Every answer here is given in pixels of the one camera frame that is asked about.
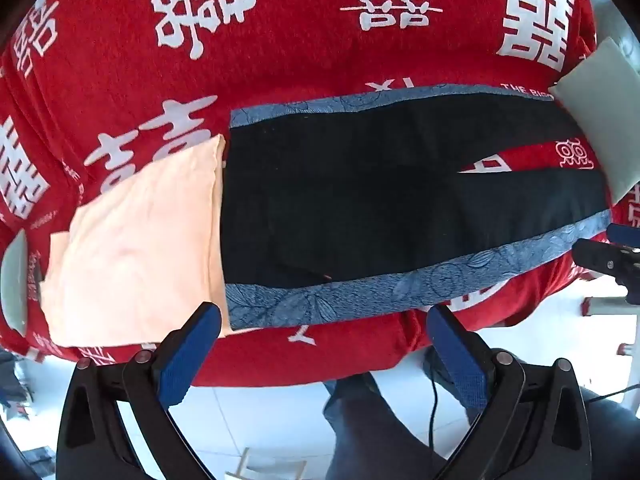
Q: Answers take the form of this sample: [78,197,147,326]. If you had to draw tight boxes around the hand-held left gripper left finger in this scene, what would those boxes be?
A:
[56,302,223,480]

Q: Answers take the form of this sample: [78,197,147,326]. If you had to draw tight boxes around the pale green folded cloth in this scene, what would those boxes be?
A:
[548,36,640,205]

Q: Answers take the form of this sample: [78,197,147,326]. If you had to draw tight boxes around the black pants with blue trim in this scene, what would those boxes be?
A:
[220,82,614,331]

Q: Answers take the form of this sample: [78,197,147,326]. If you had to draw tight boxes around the pale green pillow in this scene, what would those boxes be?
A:
[1,229,31,333]

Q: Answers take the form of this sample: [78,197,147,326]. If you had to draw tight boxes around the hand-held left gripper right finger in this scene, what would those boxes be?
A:
[426,304,597,480]

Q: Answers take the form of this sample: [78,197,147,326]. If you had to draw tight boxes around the folded peach cloth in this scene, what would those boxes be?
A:
[39,134,233,348]

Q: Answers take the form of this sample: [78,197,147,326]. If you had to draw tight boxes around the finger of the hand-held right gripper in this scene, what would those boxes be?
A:
[571,239,640,286]
[606,224,640,248]

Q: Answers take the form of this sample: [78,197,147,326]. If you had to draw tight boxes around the black cable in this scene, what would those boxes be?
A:
[426,377,442,453]

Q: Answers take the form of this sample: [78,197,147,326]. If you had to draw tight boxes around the wooden stool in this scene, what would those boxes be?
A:
[225,447,308,480]

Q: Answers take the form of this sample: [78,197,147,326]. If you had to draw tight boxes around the red printed blanket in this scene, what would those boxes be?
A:
[0,0,640,389]

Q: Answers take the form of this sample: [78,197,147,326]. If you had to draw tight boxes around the person's leg in jeans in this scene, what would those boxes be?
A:
[321,371,453,480]

